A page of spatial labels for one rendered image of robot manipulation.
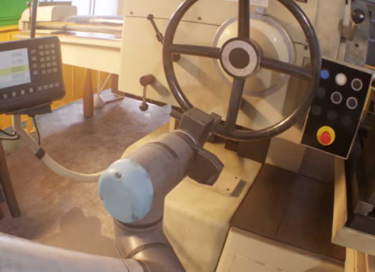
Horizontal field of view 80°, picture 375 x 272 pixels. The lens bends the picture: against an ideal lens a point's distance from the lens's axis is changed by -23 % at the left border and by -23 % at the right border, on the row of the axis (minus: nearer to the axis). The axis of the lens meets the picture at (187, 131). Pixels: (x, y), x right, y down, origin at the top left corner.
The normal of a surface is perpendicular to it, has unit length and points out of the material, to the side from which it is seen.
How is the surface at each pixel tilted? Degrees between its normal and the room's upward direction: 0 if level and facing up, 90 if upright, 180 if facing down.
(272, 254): 90
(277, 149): 90
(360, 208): 90
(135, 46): 90
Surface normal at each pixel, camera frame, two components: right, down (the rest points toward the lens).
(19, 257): 0.62, -0.67
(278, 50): 0.02, 0.22
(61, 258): 0.51, -0.85
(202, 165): -0.47, 0.33
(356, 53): -0.41, 0.05
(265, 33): -0.15, -0.04
